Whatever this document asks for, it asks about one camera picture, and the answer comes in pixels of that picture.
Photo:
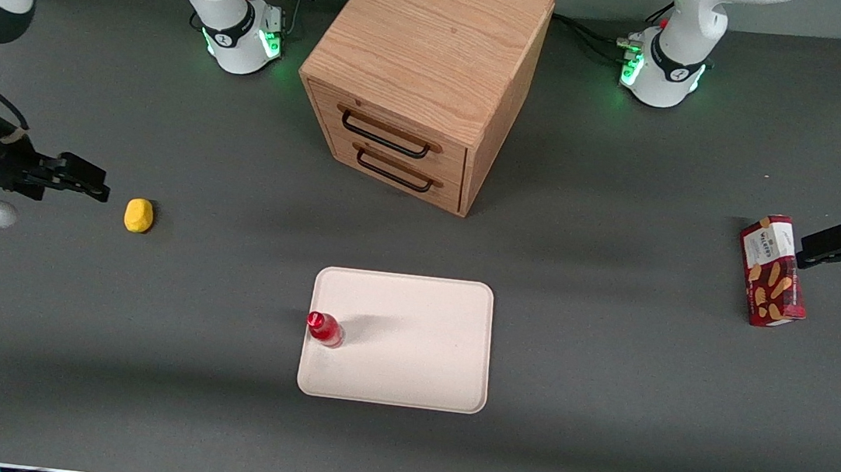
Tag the yellow lemon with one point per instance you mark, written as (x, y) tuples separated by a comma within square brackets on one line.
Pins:
[(138, 216)]

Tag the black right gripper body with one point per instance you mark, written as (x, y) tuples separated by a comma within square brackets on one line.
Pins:
[(0, 162)]

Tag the red tartan shortbread cookie box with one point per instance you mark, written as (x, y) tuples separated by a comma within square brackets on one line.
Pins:
[(771, 281)]

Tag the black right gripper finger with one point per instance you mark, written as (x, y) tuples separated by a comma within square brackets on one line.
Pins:
[(80, 167), (97, 193)]

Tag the dark grey table mat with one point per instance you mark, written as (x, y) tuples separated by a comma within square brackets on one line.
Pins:
[(606, 404)]

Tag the wooden two-drawer cabinet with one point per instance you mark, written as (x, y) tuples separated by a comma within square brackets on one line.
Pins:
[(426, 33)]

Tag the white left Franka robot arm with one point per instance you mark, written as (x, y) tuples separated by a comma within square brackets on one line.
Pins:
[(680, 36)]

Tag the wooden drawer front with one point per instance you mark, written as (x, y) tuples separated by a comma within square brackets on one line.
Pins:
[(453, 163), (453, 195)]

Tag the cream rectangular plastic tray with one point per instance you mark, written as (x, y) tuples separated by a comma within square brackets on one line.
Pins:
[(417, 345)]

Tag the small red coke bottle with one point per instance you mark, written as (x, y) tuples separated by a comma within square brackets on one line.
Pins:
[(328, 332)]

